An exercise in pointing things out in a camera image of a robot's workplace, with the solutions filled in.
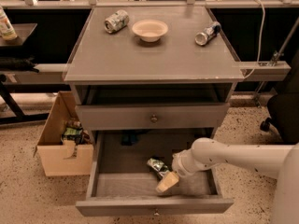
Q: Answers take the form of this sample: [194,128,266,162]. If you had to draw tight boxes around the closed grey drawer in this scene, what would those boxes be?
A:
[76,104,229,130]

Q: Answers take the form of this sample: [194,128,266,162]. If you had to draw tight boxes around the crushed green can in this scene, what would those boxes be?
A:
[147,157,170,179]

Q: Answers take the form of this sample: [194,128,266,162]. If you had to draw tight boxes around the black office chair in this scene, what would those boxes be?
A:
[260,51,299,145]

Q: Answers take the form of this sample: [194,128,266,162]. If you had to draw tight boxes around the black side table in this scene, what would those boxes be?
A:
[0,23,49,125]

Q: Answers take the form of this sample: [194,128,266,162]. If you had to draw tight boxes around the open grey drawer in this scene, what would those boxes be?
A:
[76,130,234,217]

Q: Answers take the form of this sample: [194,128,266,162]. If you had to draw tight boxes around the grey drawer cabinet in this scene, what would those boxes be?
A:
[64,6,243,137]

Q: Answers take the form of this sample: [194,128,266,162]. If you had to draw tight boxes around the cardboard box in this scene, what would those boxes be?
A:
[36,91,93,176]

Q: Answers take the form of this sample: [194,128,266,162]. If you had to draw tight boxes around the snack packets in box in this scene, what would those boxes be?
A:
[61,119,91,145]

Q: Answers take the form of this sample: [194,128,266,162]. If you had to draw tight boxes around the cream ceramic bowl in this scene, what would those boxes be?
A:
[132,20,168,42]

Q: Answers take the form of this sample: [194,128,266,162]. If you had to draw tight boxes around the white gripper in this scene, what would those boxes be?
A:
[156,149,199,193]

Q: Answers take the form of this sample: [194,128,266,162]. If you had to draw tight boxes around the white cable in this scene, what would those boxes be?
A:
[243,0,267,80]

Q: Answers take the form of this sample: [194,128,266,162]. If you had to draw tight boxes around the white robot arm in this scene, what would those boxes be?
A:
[156,138,299,224]

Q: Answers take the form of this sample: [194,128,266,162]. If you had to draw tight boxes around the white bottle on side table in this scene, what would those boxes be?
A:
[0,6,18,40]

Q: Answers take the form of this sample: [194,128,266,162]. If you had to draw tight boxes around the silver and blue can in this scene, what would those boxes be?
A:
[194,21,221,46]

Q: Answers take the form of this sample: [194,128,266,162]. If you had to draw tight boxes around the white and green can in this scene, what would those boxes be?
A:
[105,9,130,34]

